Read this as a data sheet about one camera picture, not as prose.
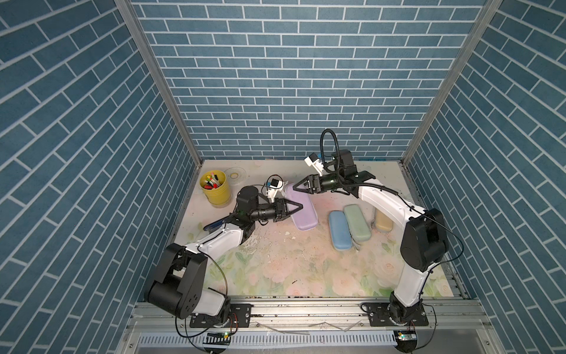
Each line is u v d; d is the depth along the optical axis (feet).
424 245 1.60
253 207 2.22
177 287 1.39
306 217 2.43
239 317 2.42
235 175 3.78
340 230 3.07
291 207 2.46
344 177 2.26
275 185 2.49
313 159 2.53
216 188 2.98
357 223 3.07
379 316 2.41
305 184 2.54
